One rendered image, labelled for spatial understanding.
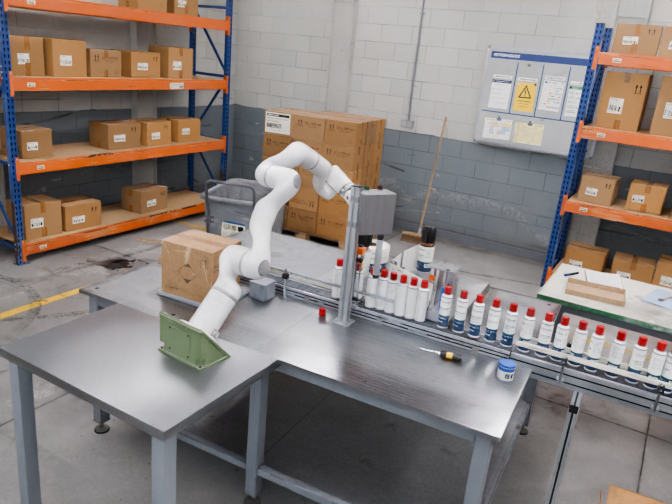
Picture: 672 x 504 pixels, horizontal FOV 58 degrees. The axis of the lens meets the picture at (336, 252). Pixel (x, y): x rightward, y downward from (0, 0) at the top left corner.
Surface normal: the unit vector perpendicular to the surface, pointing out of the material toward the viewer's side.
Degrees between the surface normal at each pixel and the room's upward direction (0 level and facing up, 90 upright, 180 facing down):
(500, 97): 90
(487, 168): 90
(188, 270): 90
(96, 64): 90
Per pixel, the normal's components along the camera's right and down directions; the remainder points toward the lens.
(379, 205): 0.46, 0.33
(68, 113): 0.86, 0.24
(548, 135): -0.51, 0.23
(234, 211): -0.21, 0.35
